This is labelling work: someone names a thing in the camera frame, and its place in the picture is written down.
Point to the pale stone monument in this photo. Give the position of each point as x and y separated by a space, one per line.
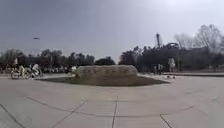
106 71

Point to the grey paved plaza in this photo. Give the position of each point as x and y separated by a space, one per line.
110 100

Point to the dark planting bed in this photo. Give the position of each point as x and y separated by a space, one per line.
146 81

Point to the tall dark tower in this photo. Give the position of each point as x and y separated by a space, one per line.
158 40

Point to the person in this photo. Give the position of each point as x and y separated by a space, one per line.
171 63

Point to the row of trees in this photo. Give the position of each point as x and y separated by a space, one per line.
50 60

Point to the bare tree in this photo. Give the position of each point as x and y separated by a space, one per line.
210 36
184 40

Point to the dark building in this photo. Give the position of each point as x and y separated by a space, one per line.
191 58

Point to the dark kite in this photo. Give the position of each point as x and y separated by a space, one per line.
36 38

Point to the low kerb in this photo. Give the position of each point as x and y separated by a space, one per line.
200 74

